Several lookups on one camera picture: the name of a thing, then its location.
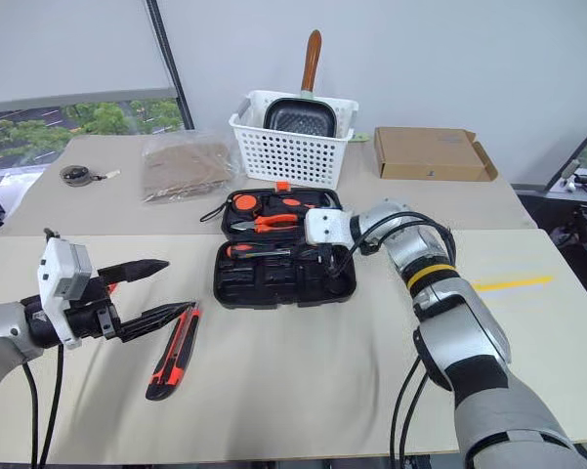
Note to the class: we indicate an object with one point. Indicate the orange case latch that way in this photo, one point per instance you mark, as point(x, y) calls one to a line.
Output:
point(283, 186)

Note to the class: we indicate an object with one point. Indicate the orange black screwdriver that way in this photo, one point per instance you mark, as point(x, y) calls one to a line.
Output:
point(239, 250)

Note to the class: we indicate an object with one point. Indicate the black orange claw hammer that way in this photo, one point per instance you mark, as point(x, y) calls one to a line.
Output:
point(290, 201)

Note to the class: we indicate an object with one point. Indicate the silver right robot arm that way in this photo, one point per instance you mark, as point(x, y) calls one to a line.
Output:
point(469, 317)

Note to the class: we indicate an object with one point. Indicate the yellow tape strip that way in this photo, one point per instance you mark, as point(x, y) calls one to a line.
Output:
point(513, 283)

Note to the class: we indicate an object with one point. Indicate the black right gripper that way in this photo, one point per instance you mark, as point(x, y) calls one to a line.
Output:
point(334, 251)

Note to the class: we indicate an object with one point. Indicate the pale green item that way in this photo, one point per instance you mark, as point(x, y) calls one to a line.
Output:
point(359, 136)

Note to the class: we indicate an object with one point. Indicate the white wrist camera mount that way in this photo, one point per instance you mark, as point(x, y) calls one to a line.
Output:
point(54, 273)
point(324, 227)

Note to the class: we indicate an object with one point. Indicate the black orange utility knife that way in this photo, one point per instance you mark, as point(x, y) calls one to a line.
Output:
point(176, 352)

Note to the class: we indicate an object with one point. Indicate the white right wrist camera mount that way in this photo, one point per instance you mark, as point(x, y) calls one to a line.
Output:
point(324, 227)

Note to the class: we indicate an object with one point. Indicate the orange black tape measure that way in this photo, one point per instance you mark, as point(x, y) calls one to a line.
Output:
point(244, 202)

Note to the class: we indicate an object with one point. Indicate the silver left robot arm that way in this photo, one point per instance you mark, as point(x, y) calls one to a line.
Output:
point(0, 322)

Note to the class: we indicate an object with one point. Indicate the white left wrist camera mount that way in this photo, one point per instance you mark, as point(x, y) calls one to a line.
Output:
point(54, 273)

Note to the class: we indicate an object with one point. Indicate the white perforated plastic basket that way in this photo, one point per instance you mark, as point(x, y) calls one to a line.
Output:
point(293, 156)

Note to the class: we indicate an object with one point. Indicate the white roller blind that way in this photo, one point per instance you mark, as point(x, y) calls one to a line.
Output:
point(54, 49)

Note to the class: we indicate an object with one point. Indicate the black plastic tool case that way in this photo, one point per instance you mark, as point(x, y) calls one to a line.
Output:
point(273, 288)

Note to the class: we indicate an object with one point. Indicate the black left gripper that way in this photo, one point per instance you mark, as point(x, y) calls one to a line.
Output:
point(90, 312)

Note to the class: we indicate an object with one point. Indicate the brown cardboard box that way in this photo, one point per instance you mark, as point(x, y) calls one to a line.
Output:
point(430, 151)

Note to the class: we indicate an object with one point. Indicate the black window frame bar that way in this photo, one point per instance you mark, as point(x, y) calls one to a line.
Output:
point(168, 58)

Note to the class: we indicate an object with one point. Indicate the clear bag of brown sheets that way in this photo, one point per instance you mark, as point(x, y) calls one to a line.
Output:
point(185, 166)

